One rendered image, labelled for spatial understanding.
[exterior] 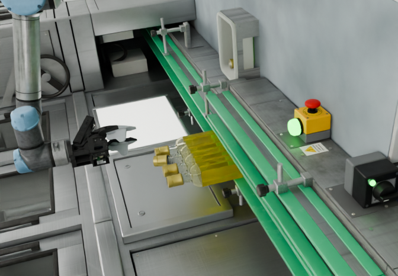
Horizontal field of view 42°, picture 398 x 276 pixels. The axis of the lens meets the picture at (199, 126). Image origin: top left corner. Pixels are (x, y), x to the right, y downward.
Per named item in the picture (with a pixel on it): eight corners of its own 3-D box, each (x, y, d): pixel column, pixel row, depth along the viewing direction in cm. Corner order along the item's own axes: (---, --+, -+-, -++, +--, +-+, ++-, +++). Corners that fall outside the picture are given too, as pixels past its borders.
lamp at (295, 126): (295, 130, 136) (285, 132, 135) (295, 114, 133) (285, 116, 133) (303, 137, 132) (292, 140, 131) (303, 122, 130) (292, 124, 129)
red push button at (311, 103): (301, 111, 133) (301, 99, 131) (315, 108, 134) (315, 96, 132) (308, 117, 130) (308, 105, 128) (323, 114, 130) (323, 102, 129)
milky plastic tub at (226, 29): (241, 65, 192) (220, 69, 190) (239, 6, 181) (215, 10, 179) (259, 82, 177) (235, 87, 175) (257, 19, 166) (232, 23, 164)
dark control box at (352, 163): (376, 180, 115) (343, 188, 114) (380, 150, 111) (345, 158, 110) (399, 201, 108) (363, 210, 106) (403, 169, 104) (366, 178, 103)
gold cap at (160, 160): (170, 161, 162) (156, 162, 162) (167, 152, 160) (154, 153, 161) (168, 168, 159) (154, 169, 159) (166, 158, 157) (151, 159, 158)
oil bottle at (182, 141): (236, 138, 173) (175, 152, 169) (235, 124, 171) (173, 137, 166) (241, 146, 168) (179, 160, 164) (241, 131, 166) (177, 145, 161)
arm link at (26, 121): (10, 103, 152) (19, 137, 157) (7, 117, 142) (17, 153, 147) (37, 99, 154) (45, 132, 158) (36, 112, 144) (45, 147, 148)
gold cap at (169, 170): (176, 170, 157) (162, 173, 156) (175, 160, 155) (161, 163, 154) (179, 176, 154) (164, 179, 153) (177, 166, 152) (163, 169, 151)
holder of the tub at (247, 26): (243, 78, 194) (224, 82, 192) (240, 6, 181) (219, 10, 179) (260, 96, 179) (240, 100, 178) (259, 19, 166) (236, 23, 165)
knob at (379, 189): (390, 196, 107) (400, 205, 104) (371, 201, 106) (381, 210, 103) (392, 178, 105) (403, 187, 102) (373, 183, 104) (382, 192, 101)
